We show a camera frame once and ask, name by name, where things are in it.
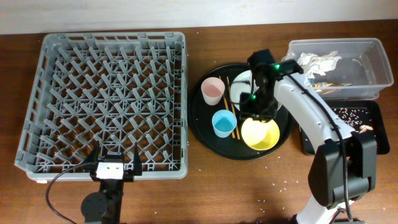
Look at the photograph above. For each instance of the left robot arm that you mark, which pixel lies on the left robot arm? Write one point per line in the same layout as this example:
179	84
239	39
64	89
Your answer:
104	206

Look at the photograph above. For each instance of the white tissue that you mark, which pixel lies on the white tissue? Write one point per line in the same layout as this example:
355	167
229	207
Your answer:
313	64

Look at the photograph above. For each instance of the food scraps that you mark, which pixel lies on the food scraps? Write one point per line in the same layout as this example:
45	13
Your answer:
358	118

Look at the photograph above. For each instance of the round black tray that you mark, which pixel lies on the round black tray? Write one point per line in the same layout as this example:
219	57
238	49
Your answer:
200	115

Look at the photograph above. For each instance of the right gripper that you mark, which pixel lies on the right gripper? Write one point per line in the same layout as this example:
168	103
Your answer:
246	110

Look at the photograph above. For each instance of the clear plastic bin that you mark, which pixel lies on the clear plastic bin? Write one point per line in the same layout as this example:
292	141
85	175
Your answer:
364	65

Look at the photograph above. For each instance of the grey plate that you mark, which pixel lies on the grey plate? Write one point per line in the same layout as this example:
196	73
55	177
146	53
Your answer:
244	83

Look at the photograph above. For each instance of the grey dishwasher rack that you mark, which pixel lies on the grey dishwasher rack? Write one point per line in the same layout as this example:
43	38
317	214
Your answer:
126	91

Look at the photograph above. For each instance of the yellow bowl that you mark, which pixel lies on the yellow bowl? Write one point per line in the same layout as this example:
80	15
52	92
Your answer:
260	136

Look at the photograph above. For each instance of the brown snack wrapper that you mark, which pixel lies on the brown snack wrapper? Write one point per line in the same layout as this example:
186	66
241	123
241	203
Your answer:
318	87

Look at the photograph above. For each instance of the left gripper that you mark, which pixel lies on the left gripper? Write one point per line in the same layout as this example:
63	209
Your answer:
128	175

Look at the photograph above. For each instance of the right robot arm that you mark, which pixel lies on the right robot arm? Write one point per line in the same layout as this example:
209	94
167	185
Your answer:
344	166

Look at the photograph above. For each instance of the black rectangular tray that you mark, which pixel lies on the black rectangular tray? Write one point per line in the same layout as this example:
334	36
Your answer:
379	131

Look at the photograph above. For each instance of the blue cup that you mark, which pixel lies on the blue cup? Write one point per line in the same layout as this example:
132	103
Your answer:
223	123

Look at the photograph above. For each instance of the pink cup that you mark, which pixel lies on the pink cup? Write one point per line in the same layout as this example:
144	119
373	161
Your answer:
212	89

